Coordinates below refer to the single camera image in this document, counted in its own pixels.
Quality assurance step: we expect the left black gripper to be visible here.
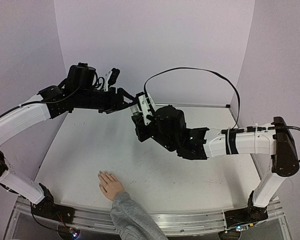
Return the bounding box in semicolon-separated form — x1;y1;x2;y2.
75;86;140;115

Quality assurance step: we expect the white nail polish cap brush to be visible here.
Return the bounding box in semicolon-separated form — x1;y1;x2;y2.
130;104;140;116

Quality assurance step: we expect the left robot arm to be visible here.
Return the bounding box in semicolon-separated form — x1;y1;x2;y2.
0;62;136;219

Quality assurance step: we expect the grey sleeved forearm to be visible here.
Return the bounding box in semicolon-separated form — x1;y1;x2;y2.
110;192;167;240

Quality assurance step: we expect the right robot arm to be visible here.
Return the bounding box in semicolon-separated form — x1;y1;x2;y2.
130;105;300;226

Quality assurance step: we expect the mannequin hand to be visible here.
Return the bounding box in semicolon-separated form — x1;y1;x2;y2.
98;171;125;201

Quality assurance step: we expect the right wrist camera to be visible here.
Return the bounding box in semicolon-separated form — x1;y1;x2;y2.
136;92;156;126

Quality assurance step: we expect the black right camera cable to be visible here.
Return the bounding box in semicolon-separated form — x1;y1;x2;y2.
143;66;300;163

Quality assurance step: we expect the aluminium front rail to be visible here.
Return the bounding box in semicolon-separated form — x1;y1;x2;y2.
14;194;286;237

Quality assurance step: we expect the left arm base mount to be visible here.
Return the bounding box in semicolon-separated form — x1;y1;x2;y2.
31;203;75;224

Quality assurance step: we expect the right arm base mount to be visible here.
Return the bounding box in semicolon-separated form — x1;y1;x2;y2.
224;208;268;230

